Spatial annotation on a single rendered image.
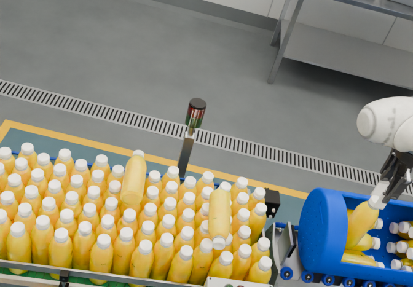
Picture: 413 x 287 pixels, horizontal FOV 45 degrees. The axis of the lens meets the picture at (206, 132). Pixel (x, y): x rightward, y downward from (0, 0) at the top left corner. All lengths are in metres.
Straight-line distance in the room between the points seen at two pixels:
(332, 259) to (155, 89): 2.52
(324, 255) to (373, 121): 0.58
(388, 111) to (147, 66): 3.07
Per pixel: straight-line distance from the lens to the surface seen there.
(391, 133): 1.25
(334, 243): 1.65
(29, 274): 1.73
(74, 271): 1.64
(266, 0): 4.90
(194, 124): 1.83
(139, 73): 4.03
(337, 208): 1.67
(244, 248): 1.62
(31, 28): 4.44
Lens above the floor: 2.37
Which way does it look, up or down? 41 degrees down
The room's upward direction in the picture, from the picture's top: 16 degrees clockwise
